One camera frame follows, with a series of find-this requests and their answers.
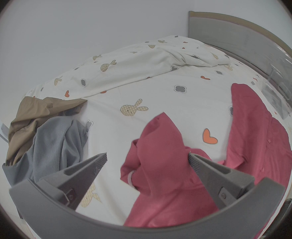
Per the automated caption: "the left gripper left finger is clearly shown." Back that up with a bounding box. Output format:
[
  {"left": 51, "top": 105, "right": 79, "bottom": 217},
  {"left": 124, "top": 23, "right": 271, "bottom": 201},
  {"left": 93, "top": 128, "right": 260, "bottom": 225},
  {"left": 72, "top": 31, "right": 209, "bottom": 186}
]
[{"left": 38, "top": 153, "right": 108, "bottom": 211}]

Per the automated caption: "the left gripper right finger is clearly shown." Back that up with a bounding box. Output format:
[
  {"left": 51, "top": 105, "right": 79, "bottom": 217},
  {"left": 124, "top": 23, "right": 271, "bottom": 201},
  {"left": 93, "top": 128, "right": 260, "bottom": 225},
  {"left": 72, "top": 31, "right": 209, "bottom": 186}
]
[{"left": 188, "top": 153, "right": 255, "bottom": 211}]

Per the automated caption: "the red shirt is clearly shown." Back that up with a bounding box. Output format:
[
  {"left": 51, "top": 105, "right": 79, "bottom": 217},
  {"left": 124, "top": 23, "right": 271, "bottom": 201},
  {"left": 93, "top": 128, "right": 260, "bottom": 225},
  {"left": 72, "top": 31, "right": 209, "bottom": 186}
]
[{"left": 120, "top": 83, "right": 292, "bottom": 228}]

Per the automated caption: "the grey garment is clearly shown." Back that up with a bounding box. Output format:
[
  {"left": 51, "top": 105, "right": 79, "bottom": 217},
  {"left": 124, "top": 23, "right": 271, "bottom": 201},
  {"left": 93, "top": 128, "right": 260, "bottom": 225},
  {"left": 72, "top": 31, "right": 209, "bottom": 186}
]
[{"left": 2, "top": 116, "right": 89, "bottom": 188}]

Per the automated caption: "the brown garment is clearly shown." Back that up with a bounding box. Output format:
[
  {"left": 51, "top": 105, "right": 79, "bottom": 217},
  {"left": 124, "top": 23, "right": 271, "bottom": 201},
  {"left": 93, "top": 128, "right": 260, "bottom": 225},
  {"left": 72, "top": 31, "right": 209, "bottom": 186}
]
[{"left": 6, "top": 97, "right": 88, "bottom": 167}]

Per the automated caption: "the clear plastic box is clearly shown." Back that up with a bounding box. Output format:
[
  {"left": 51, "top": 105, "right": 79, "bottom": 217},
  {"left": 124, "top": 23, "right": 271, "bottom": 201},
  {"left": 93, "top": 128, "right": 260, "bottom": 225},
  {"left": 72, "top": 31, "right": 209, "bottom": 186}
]
[{"left": 262, "top": 65, "right": 292, "bottom": 119}]

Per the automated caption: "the bed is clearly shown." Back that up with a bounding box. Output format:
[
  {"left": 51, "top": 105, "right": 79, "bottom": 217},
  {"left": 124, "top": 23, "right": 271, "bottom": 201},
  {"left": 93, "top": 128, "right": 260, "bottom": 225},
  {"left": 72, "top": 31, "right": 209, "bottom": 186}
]
[{"left": 24, "top": 11, "right": 292, "bottom": 228}]

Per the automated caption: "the cream printed quilt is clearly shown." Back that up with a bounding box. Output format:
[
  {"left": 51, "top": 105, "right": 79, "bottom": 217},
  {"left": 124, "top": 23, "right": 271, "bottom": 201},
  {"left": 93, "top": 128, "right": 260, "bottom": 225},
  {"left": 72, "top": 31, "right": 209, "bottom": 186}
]
[{"left": 26, "top": 35, "right": 236, "bottom": 101}]

